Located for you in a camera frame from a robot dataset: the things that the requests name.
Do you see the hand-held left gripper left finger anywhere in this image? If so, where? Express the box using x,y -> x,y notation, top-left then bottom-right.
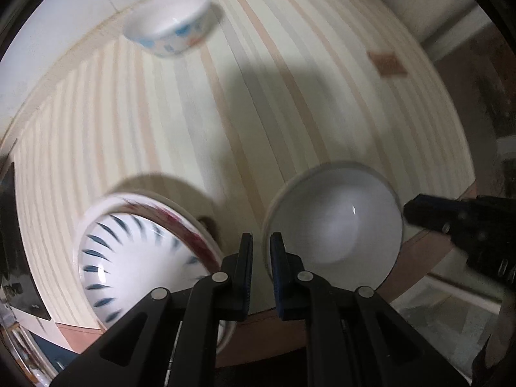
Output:
50,233 -> 254,387

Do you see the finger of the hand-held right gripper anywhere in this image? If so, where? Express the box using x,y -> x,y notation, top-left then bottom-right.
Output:
403,193 -> 477,235

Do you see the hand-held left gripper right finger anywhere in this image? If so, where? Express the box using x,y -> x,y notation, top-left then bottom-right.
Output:
269,232 -> 473,387

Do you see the dark rimmed white bowl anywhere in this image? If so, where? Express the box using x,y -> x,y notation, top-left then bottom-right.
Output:
261,162 -> 405,291

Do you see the floral print plate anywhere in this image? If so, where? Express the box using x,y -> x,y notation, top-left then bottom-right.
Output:
83,193 -> 222,267

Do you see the blue striped plate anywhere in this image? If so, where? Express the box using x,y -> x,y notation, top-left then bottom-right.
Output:
78,208 -> 220,325

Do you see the brown mat label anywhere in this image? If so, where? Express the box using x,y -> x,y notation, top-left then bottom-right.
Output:
368,50 -> 408,77

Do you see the striped cat table mat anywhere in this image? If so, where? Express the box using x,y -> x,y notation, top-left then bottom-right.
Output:
10,0 -> 476,355

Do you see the blue print white bowl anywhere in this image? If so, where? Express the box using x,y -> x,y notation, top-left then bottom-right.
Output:
122,0 -> 212,59

